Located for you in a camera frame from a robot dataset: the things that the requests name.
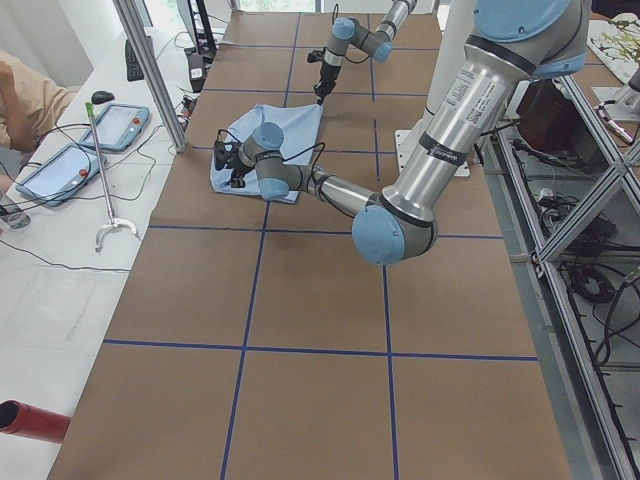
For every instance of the far blue teach pendant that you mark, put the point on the far blue teach pendant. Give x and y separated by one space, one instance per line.
119 124

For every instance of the near blue teach pendant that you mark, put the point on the near blue teach pendant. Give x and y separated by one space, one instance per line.
61 176

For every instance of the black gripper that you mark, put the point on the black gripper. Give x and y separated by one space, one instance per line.
326 74
238 171

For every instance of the black keyboard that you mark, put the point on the black keyboard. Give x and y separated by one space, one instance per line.
134 70

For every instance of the white camera mast pedestal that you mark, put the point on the white camera mast pedestal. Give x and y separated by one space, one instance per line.
463 103

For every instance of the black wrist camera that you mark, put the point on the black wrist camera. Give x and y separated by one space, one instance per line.
315 56
226 150

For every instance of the green handled reacher grabber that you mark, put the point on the green handled reacher grabber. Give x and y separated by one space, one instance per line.
114 222

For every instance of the black power adapter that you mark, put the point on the black power adapter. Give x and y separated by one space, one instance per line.
196 71

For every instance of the light blue t-shirt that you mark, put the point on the light blue t-shirt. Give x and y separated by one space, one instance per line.
290 135

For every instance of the blue teach pendant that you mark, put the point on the blue teach pendant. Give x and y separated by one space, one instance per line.
119 124
61 176

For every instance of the person in beige shirt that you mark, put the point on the person in beige shirt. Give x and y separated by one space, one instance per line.
31 104

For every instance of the black computer mouse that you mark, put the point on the black computer mouse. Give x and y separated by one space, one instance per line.
101 97

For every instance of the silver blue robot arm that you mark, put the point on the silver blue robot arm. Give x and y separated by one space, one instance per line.
508 42
348 32

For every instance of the red cylinder bottle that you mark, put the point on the red cylinder bottle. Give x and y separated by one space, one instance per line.
28 421

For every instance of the aluminium frame post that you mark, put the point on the aluminium frame post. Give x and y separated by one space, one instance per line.
135 31

